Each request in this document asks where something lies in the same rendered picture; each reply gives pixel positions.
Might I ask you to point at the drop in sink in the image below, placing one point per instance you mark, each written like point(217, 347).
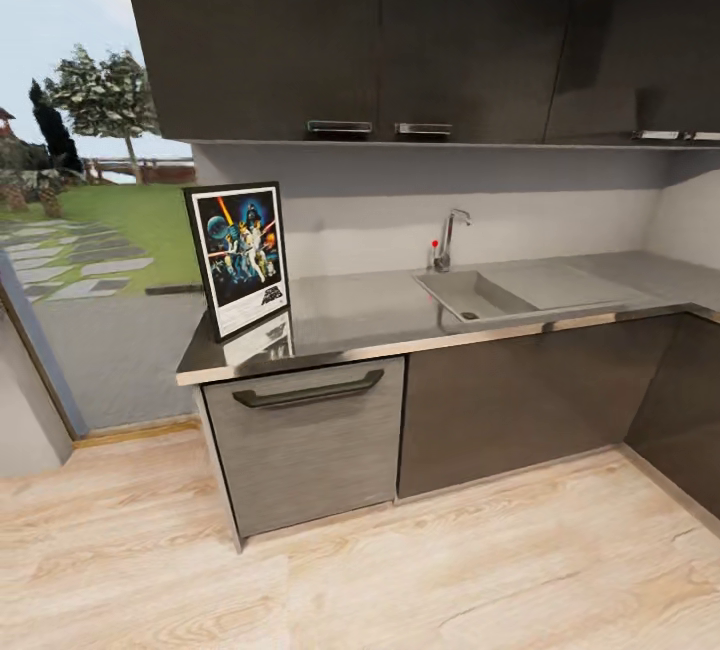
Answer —
point(483, 295)

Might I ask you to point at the poster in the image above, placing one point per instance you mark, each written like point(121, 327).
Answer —
point(239, 240)

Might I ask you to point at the dishwasher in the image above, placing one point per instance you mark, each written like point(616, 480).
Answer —
point(304, 443)

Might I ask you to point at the fixed window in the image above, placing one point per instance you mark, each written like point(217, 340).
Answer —
point(99, 274)

